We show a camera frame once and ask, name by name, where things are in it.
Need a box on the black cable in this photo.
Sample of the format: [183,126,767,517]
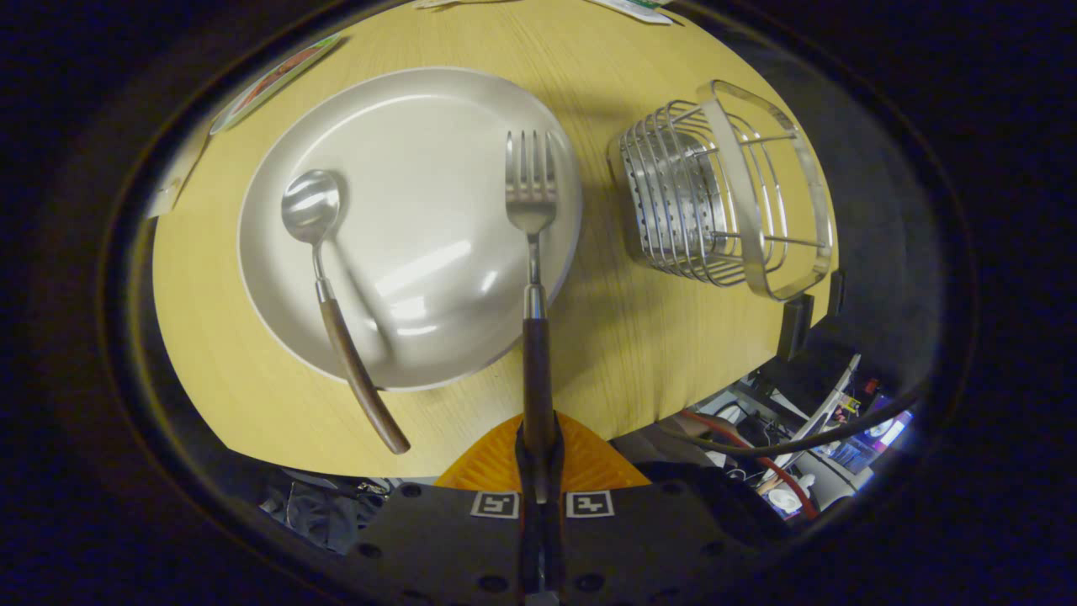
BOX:
[656,380,928,460]

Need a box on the red tube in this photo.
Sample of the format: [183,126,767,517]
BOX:
[676,409,822,520]

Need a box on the wooden handled metal fork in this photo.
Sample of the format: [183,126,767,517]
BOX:
[503,129,561,504]

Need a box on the metal wire cutlery basket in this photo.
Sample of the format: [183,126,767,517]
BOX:
[607,79,836,303]

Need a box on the pale paper sheet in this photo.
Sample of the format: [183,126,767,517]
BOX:
[146,125,213,221]

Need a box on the wooden handled metal spoon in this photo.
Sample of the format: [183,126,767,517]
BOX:
[280,168,412,456]

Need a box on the white printed packet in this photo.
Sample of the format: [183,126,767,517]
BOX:
[587,0,676,25]

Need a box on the dark cloth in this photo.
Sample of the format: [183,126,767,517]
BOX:
[258,469,398,556]

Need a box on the white round plate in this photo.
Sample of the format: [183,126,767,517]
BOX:
[237,66,585,394]

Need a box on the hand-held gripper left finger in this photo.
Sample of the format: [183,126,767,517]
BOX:
[348,412,541,606]

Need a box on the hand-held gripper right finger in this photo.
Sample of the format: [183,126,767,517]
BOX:
[540,410,785,606]

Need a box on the green edged printed card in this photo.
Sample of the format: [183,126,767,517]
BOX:
[209,32,345,136]

